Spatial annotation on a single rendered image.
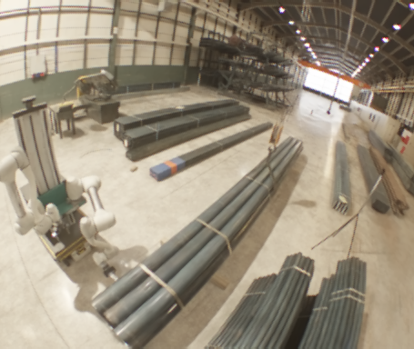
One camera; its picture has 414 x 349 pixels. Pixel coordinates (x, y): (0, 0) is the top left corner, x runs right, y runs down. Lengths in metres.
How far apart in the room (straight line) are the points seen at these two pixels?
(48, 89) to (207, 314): 10.03
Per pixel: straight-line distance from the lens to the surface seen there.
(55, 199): 2.32
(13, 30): 10.33
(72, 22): 10.81
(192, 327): 2.23
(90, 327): 2.33
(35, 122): 2.04
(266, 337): 1.50
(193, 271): 1.88
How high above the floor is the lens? 2.16
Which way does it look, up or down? 32 degrees down
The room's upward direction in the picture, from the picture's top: 10 degrees clockwise
